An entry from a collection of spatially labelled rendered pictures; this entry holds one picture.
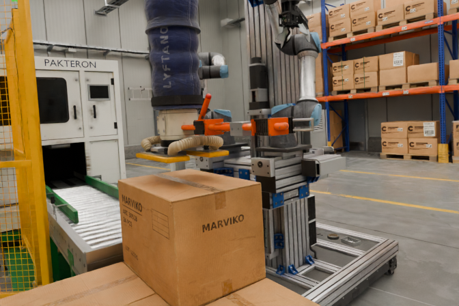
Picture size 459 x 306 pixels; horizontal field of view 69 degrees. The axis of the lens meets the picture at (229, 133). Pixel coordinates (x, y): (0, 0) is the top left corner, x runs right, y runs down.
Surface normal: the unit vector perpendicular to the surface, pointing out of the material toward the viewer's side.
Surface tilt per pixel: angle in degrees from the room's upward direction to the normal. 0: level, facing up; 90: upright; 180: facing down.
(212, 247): 90
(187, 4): 96
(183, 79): 76
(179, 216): 90
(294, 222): 90
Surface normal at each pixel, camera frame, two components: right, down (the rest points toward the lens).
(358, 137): -0.74, 0.07
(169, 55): -0.07, -0.29
